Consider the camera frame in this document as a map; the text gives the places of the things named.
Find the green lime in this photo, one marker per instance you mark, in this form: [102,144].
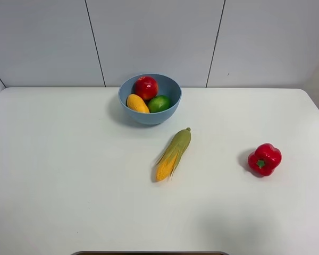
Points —
[158,104]

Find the yellow mango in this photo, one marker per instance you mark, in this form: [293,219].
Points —
[136,103]

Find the corn cob with husk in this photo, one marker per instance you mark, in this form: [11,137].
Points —
[170,158]

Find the red bell pepper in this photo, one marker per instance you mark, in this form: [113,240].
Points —
[265,159]

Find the blue plastic bowl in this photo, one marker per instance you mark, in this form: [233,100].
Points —
[167,87]

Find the red pomegranate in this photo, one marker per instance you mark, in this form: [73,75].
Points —
[146,87]

